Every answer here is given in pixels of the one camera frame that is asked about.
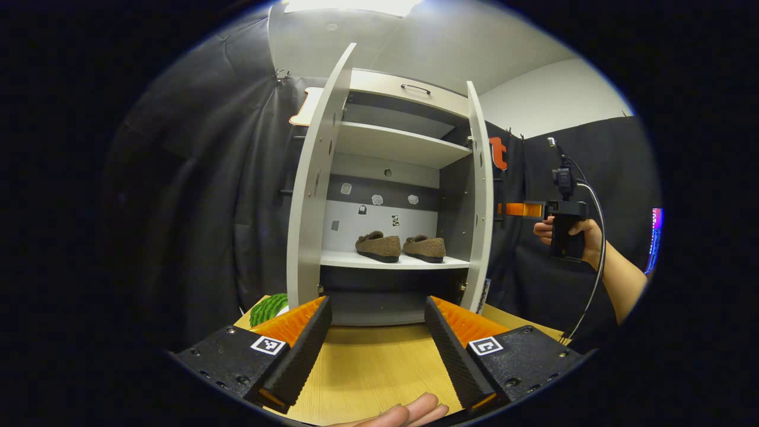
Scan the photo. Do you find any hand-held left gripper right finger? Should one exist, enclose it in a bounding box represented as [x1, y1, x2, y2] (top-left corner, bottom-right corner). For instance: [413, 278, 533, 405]
[424, 295, 585, 416]

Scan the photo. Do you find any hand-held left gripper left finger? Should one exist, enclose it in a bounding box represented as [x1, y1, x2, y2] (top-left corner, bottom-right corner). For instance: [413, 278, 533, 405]
[172, 295, 333, 415]

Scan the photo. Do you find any white shoe cabinet door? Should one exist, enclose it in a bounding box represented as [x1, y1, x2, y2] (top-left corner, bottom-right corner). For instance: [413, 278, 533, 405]
[460, 81, 496, 315]
[286, 43, 358, 309]

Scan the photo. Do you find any brown fuzzy shoe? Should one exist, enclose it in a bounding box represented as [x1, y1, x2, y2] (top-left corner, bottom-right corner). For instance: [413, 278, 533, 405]
[402, 234, 447, 263]
[355, 230, 402, 263]

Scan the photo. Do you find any white shoe cabinet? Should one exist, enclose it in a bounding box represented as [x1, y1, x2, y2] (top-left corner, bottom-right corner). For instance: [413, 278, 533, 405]
[286, 43, 496, 327]

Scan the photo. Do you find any white cabinet shelf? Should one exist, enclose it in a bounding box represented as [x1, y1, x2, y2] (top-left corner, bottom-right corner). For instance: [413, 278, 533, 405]
[335, 122, 473, 170]

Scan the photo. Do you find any white cabinet drawer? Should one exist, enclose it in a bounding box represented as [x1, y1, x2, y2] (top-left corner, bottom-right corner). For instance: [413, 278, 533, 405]
[347, 68, 472, 119]

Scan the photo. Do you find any green striped ball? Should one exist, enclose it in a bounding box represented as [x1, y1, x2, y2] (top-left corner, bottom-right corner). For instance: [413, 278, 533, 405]
[249, 293, 289, 328]

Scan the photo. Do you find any ceiling light panel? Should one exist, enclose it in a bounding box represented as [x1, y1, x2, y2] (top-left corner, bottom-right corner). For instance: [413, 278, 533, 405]
[283, 0, 423, 17]

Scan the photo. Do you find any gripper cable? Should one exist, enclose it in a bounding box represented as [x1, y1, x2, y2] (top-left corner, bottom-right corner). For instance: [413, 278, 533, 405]
[559, 155, 607, 345]

